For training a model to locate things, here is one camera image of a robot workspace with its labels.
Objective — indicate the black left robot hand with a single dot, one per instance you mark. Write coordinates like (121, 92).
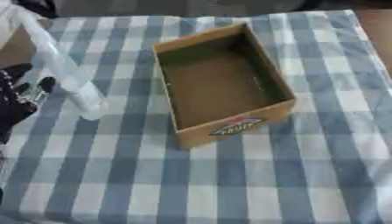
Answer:
(14, 105)

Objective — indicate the tan cardboard box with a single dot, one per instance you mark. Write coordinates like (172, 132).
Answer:
(219, 87)

